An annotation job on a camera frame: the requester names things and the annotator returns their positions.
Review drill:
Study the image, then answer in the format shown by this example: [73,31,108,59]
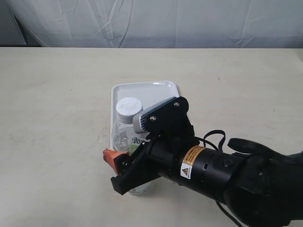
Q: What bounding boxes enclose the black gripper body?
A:
[111,136,189,195]

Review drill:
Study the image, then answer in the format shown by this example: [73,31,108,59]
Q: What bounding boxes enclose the clear bottle with green label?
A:
[112,96,155,197]

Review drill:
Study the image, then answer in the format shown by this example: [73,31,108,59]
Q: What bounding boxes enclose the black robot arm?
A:
[103,137,303,227]

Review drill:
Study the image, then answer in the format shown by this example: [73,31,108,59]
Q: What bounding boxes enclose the white rectangular plastic tray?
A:
[110,79,180,152]

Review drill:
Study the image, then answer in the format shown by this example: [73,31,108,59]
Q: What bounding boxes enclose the grey-white backdrop curtain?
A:
[4,0,303,48]

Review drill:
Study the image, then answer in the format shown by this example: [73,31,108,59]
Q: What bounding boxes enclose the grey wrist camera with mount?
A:
[133,96,195,138]

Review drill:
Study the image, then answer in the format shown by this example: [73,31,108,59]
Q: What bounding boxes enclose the black cable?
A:
[201,129,227,152]

